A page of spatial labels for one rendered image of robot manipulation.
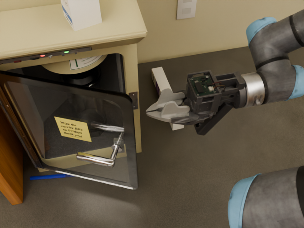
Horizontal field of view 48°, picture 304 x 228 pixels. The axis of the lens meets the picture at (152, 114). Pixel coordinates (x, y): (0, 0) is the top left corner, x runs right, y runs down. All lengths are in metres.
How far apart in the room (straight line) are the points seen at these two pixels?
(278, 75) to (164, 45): 0.66
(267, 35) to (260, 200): 0.39
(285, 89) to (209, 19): 0.63
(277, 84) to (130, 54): 0.33
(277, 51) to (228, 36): 0.65
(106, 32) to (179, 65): 0.79
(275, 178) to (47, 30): 0.45
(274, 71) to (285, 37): 0.08
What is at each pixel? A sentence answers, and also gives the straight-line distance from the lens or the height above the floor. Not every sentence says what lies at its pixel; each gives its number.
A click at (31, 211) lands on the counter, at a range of 1.06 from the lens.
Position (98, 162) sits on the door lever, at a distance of 0.78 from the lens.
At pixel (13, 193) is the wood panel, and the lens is 1.02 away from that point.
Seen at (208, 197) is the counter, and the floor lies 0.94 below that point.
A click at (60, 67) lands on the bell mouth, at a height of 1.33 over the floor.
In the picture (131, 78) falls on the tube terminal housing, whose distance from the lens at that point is 0.82.
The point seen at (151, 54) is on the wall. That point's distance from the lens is 1.37.
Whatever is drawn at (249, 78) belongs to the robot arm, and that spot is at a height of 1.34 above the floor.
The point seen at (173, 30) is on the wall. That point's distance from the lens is 1.32.
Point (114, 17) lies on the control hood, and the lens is 0.62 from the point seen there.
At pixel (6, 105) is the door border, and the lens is 0.83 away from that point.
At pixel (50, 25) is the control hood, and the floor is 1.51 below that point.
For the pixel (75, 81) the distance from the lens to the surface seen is 0.87.
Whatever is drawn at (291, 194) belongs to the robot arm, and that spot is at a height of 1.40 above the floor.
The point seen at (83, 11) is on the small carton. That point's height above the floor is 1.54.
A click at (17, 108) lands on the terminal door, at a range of 0.82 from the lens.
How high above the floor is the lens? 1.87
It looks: 52 degrees down
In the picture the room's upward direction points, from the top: straight up
